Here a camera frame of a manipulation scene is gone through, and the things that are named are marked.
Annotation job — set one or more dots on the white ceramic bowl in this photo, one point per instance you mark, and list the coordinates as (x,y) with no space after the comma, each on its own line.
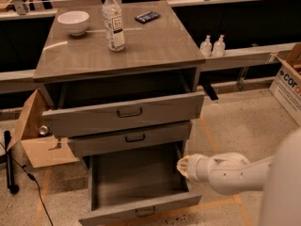
(74,22)

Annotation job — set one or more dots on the white printed cardboard box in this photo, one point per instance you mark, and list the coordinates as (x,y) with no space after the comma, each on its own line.
(286,86)

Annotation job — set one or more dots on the grey bottom drawer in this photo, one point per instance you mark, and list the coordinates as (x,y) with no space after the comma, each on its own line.
(136,183)

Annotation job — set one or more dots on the hand sanitizer bottle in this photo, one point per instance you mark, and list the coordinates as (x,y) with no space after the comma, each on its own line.
(219,47)
(206,46)

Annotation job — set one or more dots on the small metal can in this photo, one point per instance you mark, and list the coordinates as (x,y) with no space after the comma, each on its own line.
(44,131)

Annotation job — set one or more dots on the clear plastic water bottle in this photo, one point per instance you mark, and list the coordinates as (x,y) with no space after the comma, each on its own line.
(112,18)

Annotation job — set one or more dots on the left hand sanitizer bottle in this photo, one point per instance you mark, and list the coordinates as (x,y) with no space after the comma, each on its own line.
(206,46)

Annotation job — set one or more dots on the yellowish padded robot gripper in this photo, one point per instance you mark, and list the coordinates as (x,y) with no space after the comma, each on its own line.
(194,167)

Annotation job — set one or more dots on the black pole on floor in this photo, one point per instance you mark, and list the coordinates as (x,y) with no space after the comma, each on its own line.
(12,187)

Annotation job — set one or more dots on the grey wooden drawer cabinet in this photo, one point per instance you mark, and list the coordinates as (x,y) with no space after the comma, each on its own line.
(159,59)

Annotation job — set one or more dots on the right hand sanitizer bottle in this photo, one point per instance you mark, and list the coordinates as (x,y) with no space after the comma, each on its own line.
(219,47)

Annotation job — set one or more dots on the grey middle drawer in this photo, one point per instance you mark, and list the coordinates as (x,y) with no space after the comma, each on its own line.
(130,139)

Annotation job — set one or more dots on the brown open cardboard box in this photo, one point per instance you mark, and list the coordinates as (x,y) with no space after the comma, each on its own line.
(41,151)

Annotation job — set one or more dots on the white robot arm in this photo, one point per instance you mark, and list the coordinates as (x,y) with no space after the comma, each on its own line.
(277,176)

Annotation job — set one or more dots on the grey drawer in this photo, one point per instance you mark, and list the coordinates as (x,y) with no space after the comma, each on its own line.
(130,139)
(96,119)
(136,183)

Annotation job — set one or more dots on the grey top drawer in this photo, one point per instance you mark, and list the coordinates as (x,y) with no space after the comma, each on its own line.
(96,119)

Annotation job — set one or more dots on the grey metal railing shelf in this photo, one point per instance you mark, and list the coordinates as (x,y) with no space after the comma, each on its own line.
(18,81)

